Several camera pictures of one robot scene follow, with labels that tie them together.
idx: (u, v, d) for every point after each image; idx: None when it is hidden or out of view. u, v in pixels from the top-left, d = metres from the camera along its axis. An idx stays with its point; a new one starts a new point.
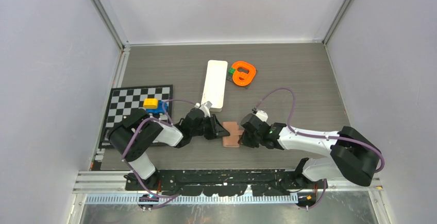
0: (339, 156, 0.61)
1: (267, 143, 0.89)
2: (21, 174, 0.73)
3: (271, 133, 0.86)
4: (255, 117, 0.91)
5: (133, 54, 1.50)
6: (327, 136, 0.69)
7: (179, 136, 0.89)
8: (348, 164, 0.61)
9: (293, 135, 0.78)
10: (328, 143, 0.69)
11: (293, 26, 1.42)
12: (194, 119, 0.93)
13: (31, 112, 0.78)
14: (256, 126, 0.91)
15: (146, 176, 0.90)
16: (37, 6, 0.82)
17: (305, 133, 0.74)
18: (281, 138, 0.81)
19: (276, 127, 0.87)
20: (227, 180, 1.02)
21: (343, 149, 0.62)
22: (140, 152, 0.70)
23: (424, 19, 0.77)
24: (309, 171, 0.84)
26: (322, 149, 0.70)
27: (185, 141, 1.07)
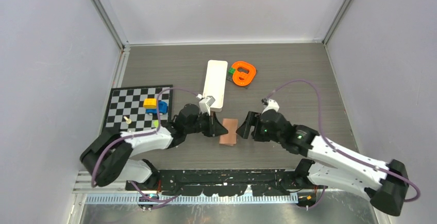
0: (389, 193, 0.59)
1: (290, 149, 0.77)
2: (20, 174, 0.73)
3: (300, 138, 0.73)
4: (281, 116, 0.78)
5: (133, 54, 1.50)
6: (377, 167, 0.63)
7: (168, 138, 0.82)
8: (391, 200, 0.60)
9: (331, 150, 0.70)
10: (375, 174, 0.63)
11: (293, 26, 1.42)
12: (187, 116, 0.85)
13: (31, 113, 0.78)
14: (281, 127, 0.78)
15: (144, 179, 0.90)
16: (37, 6, 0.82)
17: (349, 155, 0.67)
18: (314, 150, 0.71)
19: (307, 133, 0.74)
20: (227, 180, 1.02)
21: (391, 185, 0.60)
22: (113, 174, 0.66)
23: (423, 18, 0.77)
24: (317, 176, 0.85)
26: (366, 178, 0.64)
27: (179, 141, 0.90)
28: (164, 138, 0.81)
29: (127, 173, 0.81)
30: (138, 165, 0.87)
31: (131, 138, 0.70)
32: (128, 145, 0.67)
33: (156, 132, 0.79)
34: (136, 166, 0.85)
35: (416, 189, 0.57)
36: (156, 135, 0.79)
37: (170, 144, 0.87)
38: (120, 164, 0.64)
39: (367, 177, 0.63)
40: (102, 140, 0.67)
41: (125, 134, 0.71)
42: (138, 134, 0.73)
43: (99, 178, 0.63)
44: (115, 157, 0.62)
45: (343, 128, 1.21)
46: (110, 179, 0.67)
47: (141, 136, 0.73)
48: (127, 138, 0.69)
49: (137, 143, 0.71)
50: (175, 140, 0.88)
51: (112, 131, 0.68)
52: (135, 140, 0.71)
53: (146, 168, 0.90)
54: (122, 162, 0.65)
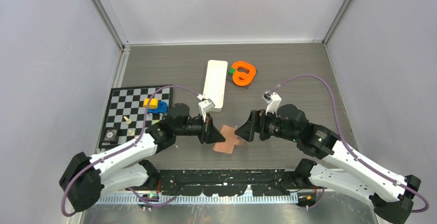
0: (407, 210, 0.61)
1: (307, 150, 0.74)
2: (21, 175, 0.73)
3: (320, 140, 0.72)
4: (302, 115, 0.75)
5: (133, 54, 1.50)
6: (398, 183, 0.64)
7: (152, 147, 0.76)
8: (405, 214, 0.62)
9: (352, 159, 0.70)
10: (394, 189, 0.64)
11: (293, 26, 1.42)
12: (175, 117, 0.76)
13: (31, 113, 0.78)
14: (299, 126, 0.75)
15: (140, 183, 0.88)
16: (37, 6, 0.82)
17: (370, 166, 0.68)
18: (335, 156, 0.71)
19: (326, 135, 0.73)
20: (227, 180, 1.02)
21: (409, 202, 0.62)
22: (87, 200, 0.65)
23: (423, 18, 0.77)
24: (320, 179, 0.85)
26: (382, 191, 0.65)
27: (168, 144, 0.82)
28: (146, 148, 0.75)
29: (117, 186, 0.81)
30: (129, 174, 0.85)
31: (101, 162, 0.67)
32: (96, 173, 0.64)
33: (135, 144, 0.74)
34: (125, 176, 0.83)
35: (425, 203, 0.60)
36: (136, 149, 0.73)
37: (158, 148, 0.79)
38: (90, 192, 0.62)
39: (385, 190, 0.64)
40: (71, 168, 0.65)
41: (96, 158, 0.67)
42: (109, 155, 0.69)
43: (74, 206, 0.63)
44: (81, 189, 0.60)
45: (343, 128, 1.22)
46: (88, 203, 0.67)
47: (114, 156, 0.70)
48: (96, 163, 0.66)
49: (108, 166, 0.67)
50: (164, 144, 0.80)
51: (80, 157, 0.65)
52: (105, 163, 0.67)
53: (139, 173, 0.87)
54: (93, 190, 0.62)
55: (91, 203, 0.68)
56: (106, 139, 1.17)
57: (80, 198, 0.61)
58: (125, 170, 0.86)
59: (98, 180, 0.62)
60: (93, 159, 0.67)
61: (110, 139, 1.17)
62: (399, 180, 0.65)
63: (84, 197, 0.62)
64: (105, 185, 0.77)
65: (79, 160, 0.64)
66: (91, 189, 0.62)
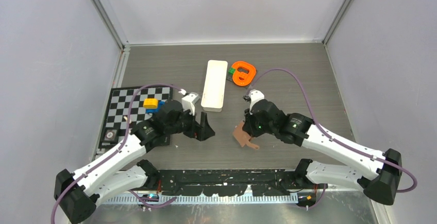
0: (386, 183, 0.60)
1: (285, 138, 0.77)
2: (20, 174, 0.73)
3: (295, 127, 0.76)
4: (272, 106, 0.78)
5: (133, 54, 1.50)
6: (374, 157, 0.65)
7: (138, 149, 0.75)
8: (389, 190, 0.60)
9: (328, 140, 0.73)
10: (372, 165, 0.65)
11: (293, 26, 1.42)
12: (168, 112, 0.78)
13: (31, 112, 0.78)
14: (273, 117, 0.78)
15: (141, 184, 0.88)
16: (37, 6, 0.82)
17: (345, 144, 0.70)
18: (310, 138, 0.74)
19: (302, 121, 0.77)
20: (227, 180, 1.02)
21: (389, 176, 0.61)
22: (84, 213, 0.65)
23: (424, 18, 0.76)
24: (315, 175, 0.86)
26: (362, 168, 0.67)
27: (157, 142, 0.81)
28: (131, 152, 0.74)
29: (115, 190, 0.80)
30: (127, 178, 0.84)
31: (85, 176, 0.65)
32: (81, 189, 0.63)
33: (118, 151, 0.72)
34: (122, 180, 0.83)
35: (409, 175, 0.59)
36: (121, 154, 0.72)
37: (147, 146, 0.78)
38: (82, 206, 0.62)
39: (364, 167, 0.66)
40: (57, 186, 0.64)
41: (79, 174, 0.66)
42: (92, 169, 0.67)
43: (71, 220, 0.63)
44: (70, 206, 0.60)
45: (343, 128, 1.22)
46: (86, 215, 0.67)
47: (98, 168, 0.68)
48: (80, 179, 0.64)
49: (94, 179, 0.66)
50: (153, 142, 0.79)
51: (63, 174, 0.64)
52: (90, 176, 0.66)
53: (137, 175, 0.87)
54: (83, 204, 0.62)
55: (88, 214, 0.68)
56: (106, 139, 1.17)
57: (72, 213, 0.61)
58: (122, 174, 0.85)
59: (84, 195, 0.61)
60: (77, 174, 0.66)
61: (110, 139, 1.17)
62: (376, 155, 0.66)
63: (77, 213, 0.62)
64: (101, 193, 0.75)
65: (63, 179, 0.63)
66: (80, 204, 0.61)
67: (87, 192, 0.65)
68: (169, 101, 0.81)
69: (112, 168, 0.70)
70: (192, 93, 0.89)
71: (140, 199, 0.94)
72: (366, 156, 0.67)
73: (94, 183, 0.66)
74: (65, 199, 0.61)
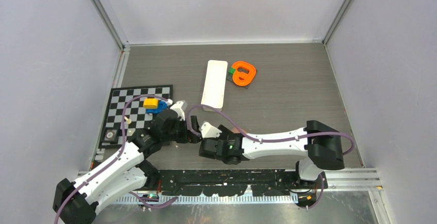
0: (317, 155, 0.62)
1: (230, 161, 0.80)
2: (20, 174, 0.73)
3: (232, 149, 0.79)
4: (207, 141, 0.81)
5: (133, 54, 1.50)
6: (296, 137, 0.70)
7: (136, 157, 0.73)
8: (324, 158, 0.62)
9: (258, 143, 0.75)
10: (299, 143, 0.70)
11: (293, 26, 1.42)
12: (165, 119, 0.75)
13: (32, 112, 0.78)
14: (213, 148, 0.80)
15: (141, 185, 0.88)
16: (37, 6, 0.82)
17: (272, 141, 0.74)
18: (246, 152, 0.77)
19: (235, 139, 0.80)
20: (227, 180, 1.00)
21: (316, 146, 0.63)
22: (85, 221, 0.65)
23: (423, 18, 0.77)
24: (304, 174, 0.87)
26: (296, 151, 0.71)
27: (154, 148, 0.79)
28: (131, 158, 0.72)
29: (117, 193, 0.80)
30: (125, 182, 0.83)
31: (86, 184, 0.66)
32: (82, 196, 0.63)
33: (118, 158, 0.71)
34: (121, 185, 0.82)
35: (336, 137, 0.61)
36: (120, 161, 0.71)
37: (146, 153, 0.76)
38: (84, 214, 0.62)
39: (296, 150, 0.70)
40: (57, 196, 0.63)
41: (80, 182, 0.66)
42: (93, 176, 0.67)
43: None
44: (72, 215, 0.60)
45: (343, 128, 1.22)
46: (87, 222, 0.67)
47: (98, 175, 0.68)
48: (81, 187, 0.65)
49: (95, 186, 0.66)
50: (151, 149, 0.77)
51: (64, 183, 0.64)
52: (91, 184, 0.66)
53: (136, 177, 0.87)
54: (85, 211, 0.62)
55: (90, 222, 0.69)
56: (106, 139, 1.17)
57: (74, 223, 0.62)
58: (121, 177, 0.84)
59: (86, 203, 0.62)
60: (77, 183, 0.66)
61: (110, 139, 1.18)
62: (297, 134, 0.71)
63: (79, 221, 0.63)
64: (100, 200, 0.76)
65: (64, 188, 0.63)
66: (82, 212, 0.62)
67: (88, 199, 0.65)
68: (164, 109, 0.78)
69: (112, 175, 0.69)
70: (181, 100, 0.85)
71: (141, 198, 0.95)
72: (290, 139, 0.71)
73: (95, 190, 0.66)
74: (66, 208, 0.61)
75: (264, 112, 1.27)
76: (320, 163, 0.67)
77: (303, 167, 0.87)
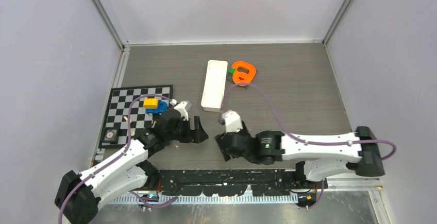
0: (369, 162, 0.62)
1: (265, 161, 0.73)
2: (20, 174, 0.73)
3: (267, 148, 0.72)
4: (237, 138, 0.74)
5: (133, 54, 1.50)
6: (350, 142, 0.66)
7: (141, 154, 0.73)
8: (375, 167, 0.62)
9: (304, 144, 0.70)
10: (352, 150, 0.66)
11: (293, 26, 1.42)
12: (169, 119, 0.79)
13: (31, 112, 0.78)
14: (244, 147, 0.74)
15: (143, 184, 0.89)
16: (37, 6, 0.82)
17: (320, 143, 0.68)
18: (288, 152, 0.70)
19: (271, 138, 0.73)
20: (227, 180, 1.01)
21: (368, 154, 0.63)
22: (87, 215, 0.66)
23: (423, 18, 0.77)
24: (314, 175, 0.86)
26: (345, 156, 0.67)
27: (158, 147, 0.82)
28: (137, 155, 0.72)
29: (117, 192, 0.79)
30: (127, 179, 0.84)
31: (92, 177, 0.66)
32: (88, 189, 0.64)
33: (124, 154, 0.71)
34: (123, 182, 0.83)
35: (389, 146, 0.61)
36: (126, 157, 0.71)
37: (150, 152, 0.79)
38: (87, 207, 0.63)
39: (346, 156, 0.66)
40: (63, 188, 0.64)
41: (86, 174, 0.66)
42: (99, 170, 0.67)
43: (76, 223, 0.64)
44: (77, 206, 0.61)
45: (343, 128, 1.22)
46: (89, 217, 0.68)
47: (104, 170, 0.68)
48: (87, 179, 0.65)
49: (101, 179, 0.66)
50: (155, 147, 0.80)
51: (70, 175, 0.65)
52: (97, 177, 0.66)
53: (137, 175, 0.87)
54: (88, 205, 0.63)
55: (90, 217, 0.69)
56: (106, 139, 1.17)
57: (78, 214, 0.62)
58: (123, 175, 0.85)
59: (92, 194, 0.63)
60: (83, 175, 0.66)
61: (110, 139, 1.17)
62: (350, 138, 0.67)
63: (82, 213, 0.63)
64: (102, 195, 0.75)
65: (70, 179, 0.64)
66: (87, 204, 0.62)
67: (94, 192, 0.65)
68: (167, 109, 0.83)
69: (117, 170, 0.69)
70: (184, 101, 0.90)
71: (141, 198, 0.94)
72: (343, 144, 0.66)
73: (101, 183, 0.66)
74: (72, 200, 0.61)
75: (264, 112, 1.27)
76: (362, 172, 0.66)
77: (317, 167, 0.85)
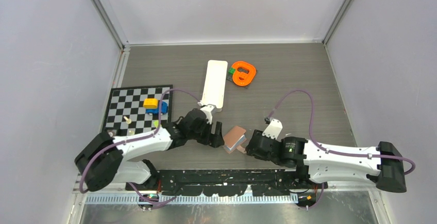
0: (390, 176, 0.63)
1: (287, 163, 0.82)
2: (20, 174, 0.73)
3: (291, 152, 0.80)
4: (264, 140, 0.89)
5: (133, 54, 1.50)
6: (370, 155, 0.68)
7: (167, 141, 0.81)
8: (397, 182, 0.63)
9: (325, 153, 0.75)
10: (371, 162, 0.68)
11: (293, 26, 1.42)
12: (195, 118, 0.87)
13: (31, 112, 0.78)
14: (269, 149, 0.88)
15: (141, 182, 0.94)
16: (37, 6, 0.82)
17: (340, 153, 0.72)
18: (308, 158, 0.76)
19: (295, 143, 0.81)
20: (227, 180, 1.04)
21: (389, 168, 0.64)
22: (101, 183, 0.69)
23: (423, 18, 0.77)
24: (320, 176, 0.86)
26: (364, 168, 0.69)
27: (179, 143, 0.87)
28: (163, 140, 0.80)
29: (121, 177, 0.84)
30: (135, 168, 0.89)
31: (123, 144, 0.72)
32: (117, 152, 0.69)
33: (153, 135, 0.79)
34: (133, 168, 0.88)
35: (409, 161, 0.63)
36: (154, 138, 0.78)
37: (171, 145, 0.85)
38: (106, 173, 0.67)
39: (366, 168, 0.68)
40: (94, 147, 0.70)
41: (119, 139, 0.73)
42: (131, 140, 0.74)
43: (89, 186, 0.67)
44: (103, 165, 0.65)
45: (343, 128, 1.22)
46: (101, 186, 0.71)
47: (136, 141, 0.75)
48: (119, 144, 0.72)
49: (130, 149, 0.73)
50: (177, 142, 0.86)
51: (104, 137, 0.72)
52: (128, 145, 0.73)
53: (144, 170, 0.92)
54: (109, 171, 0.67)
55: (105, 184, 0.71)
56: None
57: (100, 173, 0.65)
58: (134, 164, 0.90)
59: (119, 158, 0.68)
60: (116, 140, 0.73)
61: None
62: (371, 152, 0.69)
63: (103, 174, 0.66)
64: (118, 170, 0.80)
65: (103, 140, 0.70)
66: (112, 166, 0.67)
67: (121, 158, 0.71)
68: (194, 109, 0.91)
69: (144, 147, 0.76)
70: (211, 104, 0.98)
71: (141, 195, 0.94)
72: (363, 156, 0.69)
73: (129, 152, 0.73)
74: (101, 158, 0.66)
75: (264, 112, 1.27)
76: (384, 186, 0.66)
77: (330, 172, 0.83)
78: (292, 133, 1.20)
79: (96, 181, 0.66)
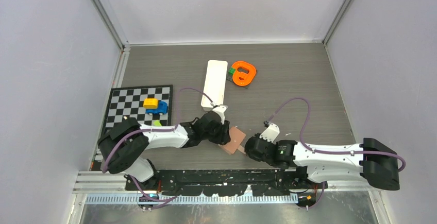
0: (373, 172, 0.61)
1: (281, 165, 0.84)
2: (20, 173, 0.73)
3: (282, 154, 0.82)
4: (259, 142, 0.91)
5: (133, 54, 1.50)
6: (352, 152, 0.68)
7: (184, 138, 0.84)
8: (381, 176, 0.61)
9: (311, 153, 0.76)
10: (354, 159, 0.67)
11: (293, 26, 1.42)
12: (209, 120, 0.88)
13: (31, 112, 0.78)
14: (264, 150, 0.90)
15: (144, 178, 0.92)
16: (37, 7, 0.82)
17: (325, 152, 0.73)
18: (297, 158, 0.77)
19: (287, 146, 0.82)
20: (227, 180, 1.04)
21: (373, 163, 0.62)
22: (121, 167, 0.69)
23: (423, 18, 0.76)
24: (317, 176, 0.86)
26: (350, 166, 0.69)
27: (193, 142, 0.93)
28: (181, 137, 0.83)
29: (131, 168, 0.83)
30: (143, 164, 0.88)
31: (149, 132, 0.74)
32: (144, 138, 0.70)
33: (173, 130, 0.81)
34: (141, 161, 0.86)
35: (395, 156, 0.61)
36: (173, 133, 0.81)
37: (184, 144, 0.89)
38: (130, 157, 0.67)
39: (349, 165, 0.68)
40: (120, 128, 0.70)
41: (145, 126, 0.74)
42: (156, 129, 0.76)
43: (109, 168, 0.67)
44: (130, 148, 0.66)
45: (343, 128, 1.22)
46: (119, 170, 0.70)
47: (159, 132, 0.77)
48: (145, 131, 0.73)
49: (154, 138, 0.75)
50: (191, 142, 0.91)
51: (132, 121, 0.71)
52: (152, 134, 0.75)
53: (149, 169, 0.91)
54: (132, 156, 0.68)
55: (124, 168, 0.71)
56: None
57: (125, 156, 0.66)
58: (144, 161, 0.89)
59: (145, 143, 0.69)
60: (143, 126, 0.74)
61: None
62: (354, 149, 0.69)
63: (127, 157, 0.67)
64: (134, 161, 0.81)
65: (130, 124, 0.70)
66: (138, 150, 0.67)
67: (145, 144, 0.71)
68: (211, 110, 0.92)
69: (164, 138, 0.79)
70: (222, 105, 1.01)
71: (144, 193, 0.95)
72: (346, 153, 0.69)
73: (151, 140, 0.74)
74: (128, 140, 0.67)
75: (264, 112, 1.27)
76: (373, 182, 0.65)
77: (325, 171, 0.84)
78: (292, 133, 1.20)
79: (118, 164, 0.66)
